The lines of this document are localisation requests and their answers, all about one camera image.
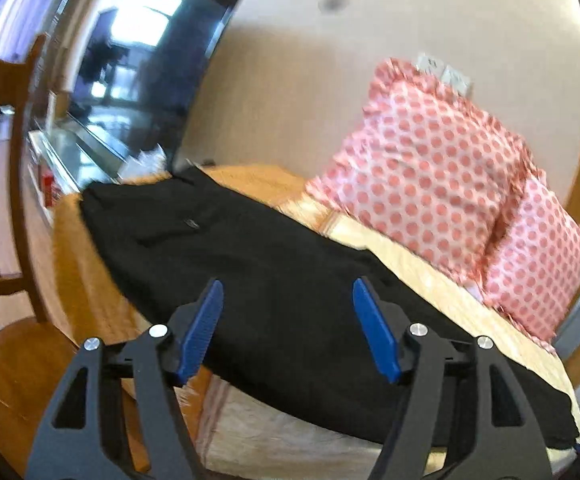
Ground wooden chair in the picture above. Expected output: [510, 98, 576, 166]
[0, 35, 76, 479]

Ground white wall socket plate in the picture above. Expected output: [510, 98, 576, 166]
[416, 53, 445, 78]

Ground small pink polka-dot pillow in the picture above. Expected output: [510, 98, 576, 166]
[482, 174, 580, 348]

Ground black pants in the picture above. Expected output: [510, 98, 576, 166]
[78, 166, 580, 451]

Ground large pink polka-dot pillow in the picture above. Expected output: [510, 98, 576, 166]
[305, 58, 545, 284]

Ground glass TV stand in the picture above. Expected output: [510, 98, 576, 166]
[24, 118, 128, 226]

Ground black flat-screen television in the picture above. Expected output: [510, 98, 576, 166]
[68, 0, 241, 162]

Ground crumpled white plastic bag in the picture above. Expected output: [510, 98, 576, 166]
[118, 145, 166, 180]

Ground white wall switch plate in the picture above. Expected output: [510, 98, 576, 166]
[441, 65, 472, 98]

